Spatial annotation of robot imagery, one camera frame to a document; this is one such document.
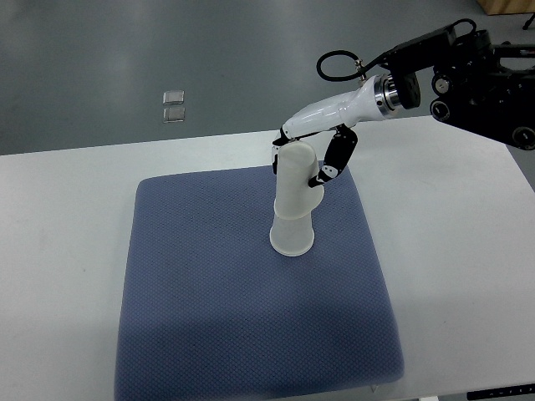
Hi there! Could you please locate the black tripod leg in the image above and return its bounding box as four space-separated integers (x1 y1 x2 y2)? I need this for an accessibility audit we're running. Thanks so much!
522 13 535 30

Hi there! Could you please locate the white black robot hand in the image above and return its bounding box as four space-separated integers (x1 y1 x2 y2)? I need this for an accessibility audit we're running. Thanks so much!
272 75 389 188

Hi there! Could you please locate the white paper cup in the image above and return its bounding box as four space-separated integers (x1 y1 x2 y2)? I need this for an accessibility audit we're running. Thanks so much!
269 213 314 257
274 141 324 220

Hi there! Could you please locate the upper metal floor plate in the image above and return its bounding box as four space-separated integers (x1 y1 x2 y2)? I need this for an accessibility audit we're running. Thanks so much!
162 89 185 104

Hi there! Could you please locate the blue fabric cushion mat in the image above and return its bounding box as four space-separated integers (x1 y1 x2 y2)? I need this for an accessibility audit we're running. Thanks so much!
115 166 404 400

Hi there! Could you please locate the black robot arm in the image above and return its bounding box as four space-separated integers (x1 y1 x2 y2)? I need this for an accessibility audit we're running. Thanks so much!
370 24 534 150

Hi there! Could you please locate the wooden box corner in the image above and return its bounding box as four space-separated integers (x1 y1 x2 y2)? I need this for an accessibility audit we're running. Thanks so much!
476 0 534 16

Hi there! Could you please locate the black table control panel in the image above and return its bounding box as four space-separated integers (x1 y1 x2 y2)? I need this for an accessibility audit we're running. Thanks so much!
466 383 534 400

